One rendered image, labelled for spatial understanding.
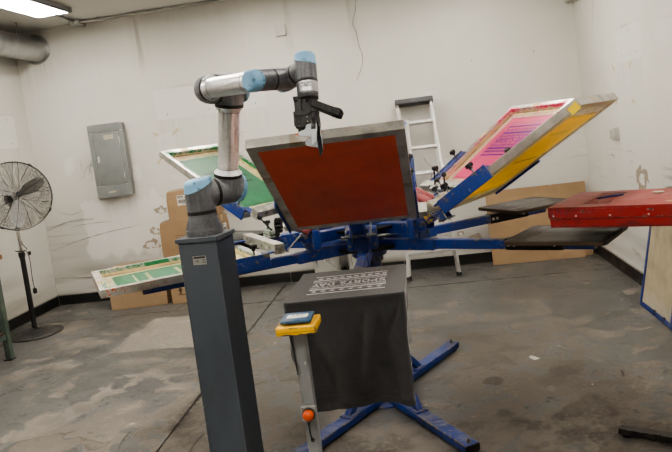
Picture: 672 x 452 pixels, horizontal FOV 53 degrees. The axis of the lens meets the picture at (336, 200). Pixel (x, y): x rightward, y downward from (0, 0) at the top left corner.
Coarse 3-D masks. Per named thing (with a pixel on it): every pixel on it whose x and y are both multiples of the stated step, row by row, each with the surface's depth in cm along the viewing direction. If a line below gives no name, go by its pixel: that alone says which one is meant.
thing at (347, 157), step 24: (336, 144) 249; (360, 144) 249; (384, 144) 250; (336, 168) 265; (360, 168) 266; (384, 168) 267; (360, 192) 285; (384, 192) 286; (360, 216) 307; (384, 216) 308
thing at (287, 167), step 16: (272, 160) 257; (288, 160) 258; (304, 160) 258; (320, 160) 259; (272, 176) 268; (288, 176) 269; (304, 176) 270; (320, 176) 270; (336, 176) 271; (288, 192) 282; (304, 192) 282; (320, 192) 283; (336, 192) 284; (288, 208) 296; (304, 208) 296; (320, 208) 297; (336, 208) 298; (304, 224) 312; (320, 224) 313
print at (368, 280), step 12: (336, 276) 283; (348, 276) 280; (360, 276) 277; (372, 276) 275; (384, 276) 272; (312, 288) 267; (324, 288) 264; (336, 288) 262; (348, 288) 259; (360, 288) 257; (372, 288) 254
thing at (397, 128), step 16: (336, 128) 245; (352, 128) 244; (368, 128) 243; (384, 128) 242; (400, 128) 241; (256, 144) 248; (272, 144) 247; (288, 144) 247; (304, 144) 247; (400, 144) 251; (256, 160) 256; (400, 160) 262; (272, 192) 281; (288, 224) 311; (336, 224) 314; (352, 224) 315
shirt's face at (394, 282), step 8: (400, 264) 291; (320, 272) 295; (328, 272) 293; (336, 272) 291; (344, 272) 289; (352, 272) 287; (360, 272) 285; (392, 272) 277; (400, 272) 275; (304, 280) 283; (312, 280) 281; (392, 280) 263; (400, 280) 262; (296, 288) 271; (304, 288) 269; (384, 288) 252; (392, 288) 251; (400, 288) 249; (296, 296) 257; (304, 296) 256; (312, 296) 254; (320, 296) 252; (328, 296) 251; (336, 296) 249; (344, 296) 248; (352, 296) 246
